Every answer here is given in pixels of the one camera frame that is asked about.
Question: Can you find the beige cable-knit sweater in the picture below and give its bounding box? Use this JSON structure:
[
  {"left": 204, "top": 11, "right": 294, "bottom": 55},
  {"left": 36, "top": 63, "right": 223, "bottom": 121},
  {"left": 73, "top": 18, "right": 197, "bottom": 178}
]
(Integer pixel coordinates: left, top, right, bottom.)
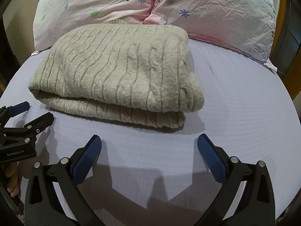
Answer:
[{"left": 28, "top": 19, "right": 205, "bottom": 129}]

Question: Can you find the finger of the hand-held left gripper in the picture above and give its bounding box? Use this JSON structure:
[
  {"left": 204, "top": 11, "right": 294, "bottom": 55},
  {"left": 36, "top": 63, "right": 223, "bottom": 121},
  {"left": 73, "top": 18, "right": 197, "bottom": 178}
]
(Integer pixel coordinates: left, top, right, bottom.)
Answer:
[
  {"left": 0, "top": 112, "right": 55, "bottom": 146},
  {"left": 0, "top": 101, "right": 31, "bottom": 119}
]

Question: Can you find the wooden bed frame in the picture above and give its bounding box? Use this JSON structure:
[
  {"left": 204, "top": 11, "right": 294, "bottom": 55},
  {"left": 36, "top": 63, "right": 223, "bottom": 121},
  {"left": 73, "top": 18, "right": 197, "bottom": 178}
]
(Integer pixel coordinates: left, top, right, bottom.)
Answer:
[{"left": 270, "top": 0, "right": 301, "bottom": 99}]

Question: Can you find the lavender bed sheet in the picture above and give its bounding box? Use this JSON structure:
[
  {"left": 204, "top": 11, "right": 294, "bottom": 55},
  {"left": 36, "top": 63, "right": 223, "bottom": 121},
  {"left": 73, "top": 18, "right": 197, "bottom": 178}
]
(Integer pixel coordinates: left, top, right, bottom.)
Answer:
[{"left": 0, "top": 38, "right": 299, "bottom": 226}]

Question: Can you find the person's left hand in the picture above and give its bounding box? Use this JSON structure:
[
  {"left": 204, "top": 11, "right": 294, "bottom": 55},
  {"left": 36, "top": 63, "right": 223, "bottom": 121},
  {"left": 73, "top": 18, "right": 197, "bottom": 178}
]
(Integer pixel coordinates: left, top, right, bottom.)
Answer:
[{"left": 2, "top": 162, "right": 22, "bottom": 196}]

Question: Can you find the pink floral pillow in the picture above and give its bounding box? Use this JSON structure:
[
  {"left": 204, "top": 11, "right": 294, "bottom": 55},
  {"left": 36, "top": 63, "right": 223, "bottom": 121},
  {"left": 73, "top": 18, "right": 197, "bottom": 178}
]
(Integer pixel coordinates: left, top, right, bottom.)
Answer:
[
  {"left": 32, "top": 0, "right": 157, "bottom": 52},
  {"left": 143, "top": 0, "right": 278, "bottom": 71}
]

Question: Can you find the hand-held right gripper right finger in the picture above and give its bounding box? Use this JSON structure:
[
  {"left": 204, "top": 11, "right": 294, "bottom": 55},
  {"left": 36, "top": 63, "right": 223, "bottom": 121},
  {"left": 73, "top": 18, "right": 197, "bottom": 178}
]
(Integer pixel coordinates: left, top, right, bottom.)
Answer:
[{"left": 197, "top": 133, "right": 276, "bottom": 226}]

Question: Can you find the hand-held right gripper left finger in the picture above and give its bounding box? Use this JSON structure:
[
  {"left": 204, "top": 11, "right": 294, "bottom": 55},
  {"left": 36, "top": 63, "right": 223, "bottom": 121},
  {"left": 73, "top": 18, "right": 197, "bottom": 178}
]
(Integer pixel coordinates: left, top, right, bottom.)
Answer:
[{"left": 24, "top": 135, "right": 105, "bottom": 226}]

